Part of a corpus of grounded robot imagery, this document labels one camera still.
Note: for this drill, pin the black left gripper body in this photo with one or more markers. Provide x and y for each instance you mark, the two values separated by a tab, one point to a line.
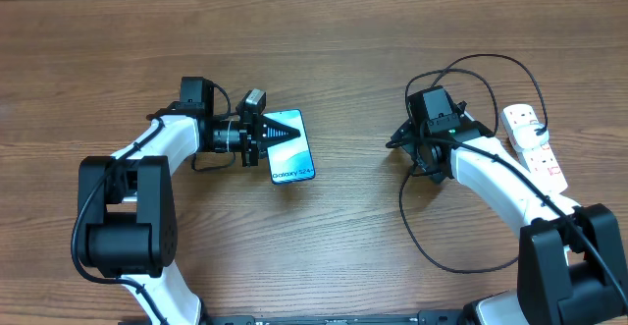
248	141

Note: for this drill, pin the blue Galaxy smartphone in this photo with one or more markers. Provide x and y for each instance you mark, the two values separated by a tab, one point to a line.
290	161

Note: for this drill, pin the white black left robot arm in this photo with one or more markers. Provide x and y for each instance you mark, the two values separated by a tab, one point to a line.
126	230

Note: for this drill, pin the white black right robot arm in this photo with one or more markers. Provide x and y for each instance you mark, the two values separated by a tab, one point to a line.
571	263

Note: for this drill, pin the white charger plug adapter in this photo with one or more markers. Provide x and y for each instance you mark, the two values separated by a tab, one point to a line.
528	136

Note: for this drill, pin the white power strip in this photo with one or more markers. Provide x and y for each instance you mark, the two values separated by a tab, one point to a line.
540	161

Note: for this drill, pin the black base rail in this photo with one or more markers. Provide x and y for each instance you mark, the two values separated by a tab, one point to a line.
423	317

